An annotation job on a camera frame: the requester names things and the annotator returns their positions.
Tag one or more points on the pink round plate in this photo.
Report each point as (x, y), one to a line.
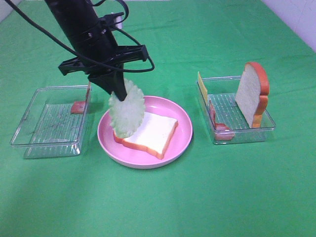
(141, 159)

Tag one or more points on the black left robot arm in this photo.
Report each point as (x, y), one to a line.
(76, 14)

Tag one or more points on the left clear plastic tray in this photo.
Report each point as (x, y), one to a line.
(47, 128)

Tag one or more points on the toy bacon strip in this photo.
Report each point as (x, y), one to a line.
(219, 126)
(79, 106)

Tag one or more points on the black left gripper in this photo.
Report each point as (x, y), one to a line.
(98, 54)

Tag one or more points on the toy bread slice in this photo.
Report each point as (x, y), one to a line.
(252, 93)
(152, 136)

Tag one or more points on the green tablecloth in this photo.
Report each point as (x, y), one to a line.
(263, 189)

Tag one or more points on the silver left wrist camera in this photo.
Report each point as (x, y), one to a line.
(118, 21)

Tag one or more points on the yellow toy cheese slice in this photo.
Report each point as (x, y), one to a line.
(202, 88)

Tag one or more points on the clear plastic tray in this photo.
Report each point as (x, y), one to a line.
(222, 91)
(47, 128)

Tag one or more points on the green toy lettuce leaf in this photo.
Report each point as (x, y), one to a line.
(127, 115)

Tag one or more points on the right clear plastic tray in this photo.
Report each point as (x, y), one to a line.
(222, 91)

